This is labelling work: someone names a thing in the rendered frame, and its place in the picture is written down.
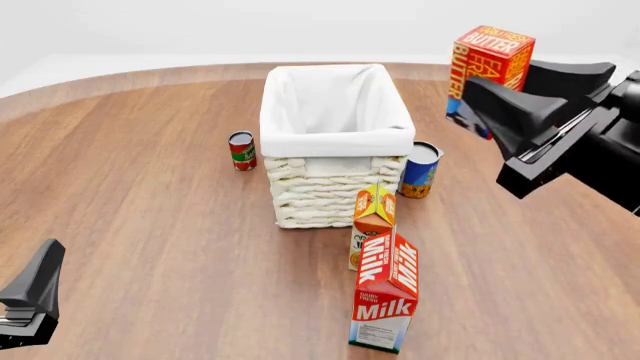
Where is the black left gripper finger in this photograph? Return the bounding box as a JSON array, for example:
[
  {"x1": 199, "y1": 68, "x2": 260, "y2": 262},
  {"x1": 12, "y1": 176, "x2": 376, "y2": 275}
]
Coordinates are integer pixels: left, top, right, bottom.
[{"x1": 0, "y1": 237, "x2": 67, "y2": 321}]

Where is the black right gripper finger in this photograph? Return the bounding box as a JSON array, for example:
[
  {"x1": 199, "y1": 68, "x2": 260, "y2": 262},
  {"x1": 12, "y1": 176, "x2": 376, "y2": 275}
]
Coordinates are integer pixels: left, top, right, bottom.
[
  {"x1": 521, "y1": 59, "x2": 618, "y2": 101},
  {"x1": 464, "y1": 76, "x2": 570, "y2": 162}
]

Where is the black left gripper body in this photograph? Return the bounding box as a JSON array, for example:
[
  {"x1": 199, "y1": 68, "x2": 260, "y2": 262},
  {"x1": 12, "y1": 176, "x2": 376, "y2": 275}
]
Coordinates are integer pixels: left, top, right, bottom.
[{"x1": 0, "y1": 298, "x2": 60, "y2": 351}]

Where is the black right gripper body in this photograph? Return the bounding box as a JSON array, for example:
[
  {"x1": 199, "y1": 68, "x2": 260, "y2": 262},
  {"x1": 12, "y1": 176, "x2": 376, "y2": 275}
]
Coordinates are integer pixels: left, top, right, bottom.
[{"x1": 495, "y1": 69, "x2": 640, "y2": 201}]

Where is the red butter box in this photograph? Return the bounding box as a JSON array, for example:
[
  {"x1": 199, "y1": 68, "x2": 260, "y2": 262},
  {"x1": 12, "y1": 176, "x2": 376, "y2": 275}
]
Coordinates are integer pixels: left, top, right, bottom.
[{"x1": 445, "y1": 24, "x2": 537, "y2": 141}]

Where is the white woven basket with liner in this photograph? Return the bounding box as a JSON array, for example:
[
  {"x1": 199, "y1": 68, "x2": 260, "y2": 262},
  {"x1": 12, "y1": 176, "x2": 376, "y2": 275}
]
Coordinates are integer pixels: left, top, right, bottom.
[{"x1": 258, "y1": 63, "x2": 417, "y2": 230}]

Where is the blue and orange can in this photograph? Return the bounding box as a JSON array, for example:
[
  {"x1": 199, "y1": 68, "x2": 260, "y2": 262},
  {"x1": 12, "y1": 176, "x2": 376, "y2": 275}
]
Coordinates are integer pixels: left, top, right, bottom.
[{"x1": 397, "y1": 140, "x2": 445, "y2": 200}]

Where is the orange juice carton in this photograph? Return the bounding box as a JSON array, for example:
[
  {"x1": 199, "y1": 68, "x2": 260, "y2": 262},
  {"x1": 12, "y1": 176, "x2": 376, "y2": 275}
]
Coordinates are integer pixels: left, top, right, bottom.
[{"x1": 347, "y1": 182, "x2": 398, "y2": 272}]

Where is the red and white milk carton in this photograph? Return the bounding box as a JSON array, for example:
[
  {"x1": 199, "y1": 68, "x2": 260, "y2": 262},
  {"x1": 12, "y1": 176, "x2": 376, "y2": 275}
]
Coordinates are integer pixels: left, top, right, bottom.
[{"x1": 348, "y1": 228, "x2": 420, "y2": 355}]

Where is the red tomato sauce can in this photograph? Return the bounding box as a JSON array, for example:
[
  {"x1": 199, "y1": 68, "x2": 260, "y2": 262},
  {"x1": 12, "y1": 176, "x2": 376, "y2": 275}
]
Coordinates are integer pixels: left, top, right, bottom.
[{"x1": 228, "y1": 129, "x2": 258, "y2": 172}]

